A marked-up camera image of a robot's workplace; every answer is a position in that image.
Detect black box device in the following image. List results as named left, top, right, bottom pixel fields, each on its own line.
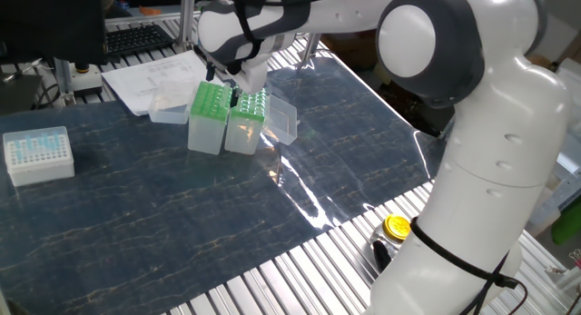
left=0, top=72, right=44, bottom=116

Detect thin dark red cable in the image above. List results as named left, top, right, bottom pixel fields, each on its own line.
left=506, top=278, right=530, bottom=315

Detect black cable loop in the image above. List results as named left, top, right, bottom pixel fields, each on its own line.
left=32, top=81, right=63, bottom=111

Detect glass jar gold lid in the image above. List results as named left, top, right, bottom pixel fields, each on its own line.
left=369, top=213, right=412, bottom=273

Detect thick black cable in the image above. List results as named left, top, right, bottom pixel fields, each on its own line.
left=460, top=255, right=509, bottom=315

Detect white metal shelf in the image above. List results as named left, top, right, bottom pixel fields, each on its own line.
left=556, top=123, right=581, bottom=180

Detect dark marble pattern mat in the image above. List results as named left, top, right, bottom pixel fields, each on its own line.
left=0, top=55, right=448, bottom=315

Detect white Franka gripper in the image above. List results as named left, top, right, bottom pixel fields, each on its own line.
left=205, top=55, right=270, bottom=109

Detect aluminium frame post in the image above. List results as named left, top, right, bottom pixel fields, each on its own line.
left=54, top=55, right=76, bottom=107
left=175, top=0, right=197, bottom=53

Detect white paper sheet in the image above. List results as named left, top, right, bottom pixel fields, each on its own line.
left=102, top=50, right=223, bottom=117

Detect silver metal bar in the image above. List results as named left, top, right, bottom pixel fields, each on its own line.
left=1, top=56, right=44, bottom=84

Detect translucent tip box green rack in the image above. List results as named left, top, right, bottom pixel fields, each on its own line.
left=148, top=80, right=234, bottom=156
left=223, top=85, right=300, bottom=156

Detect aluminium frame rail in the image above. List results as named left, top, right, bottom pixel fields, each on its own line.
left=104, top=5, right=202, bottom=26

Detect grey slotted angle beam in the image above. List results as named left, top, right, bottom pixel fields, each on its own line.
left=528, top=169, right=581, bottom=237

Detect white tip box blue tips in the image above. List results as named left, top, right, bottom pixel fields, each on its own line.
left=2, top=125, right=76, bottom=188

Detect black monitor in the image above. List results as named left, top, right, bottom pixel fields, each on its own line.
left=0, top=0, right=109, bottom=67

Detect black keyboard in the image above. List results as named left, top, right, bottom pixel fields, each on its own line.
left=104, top=23, right=176, bottom=58

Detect white stand base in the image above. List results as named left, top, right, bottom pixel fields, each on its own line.
left=71, top=63, right=104, bottom=97

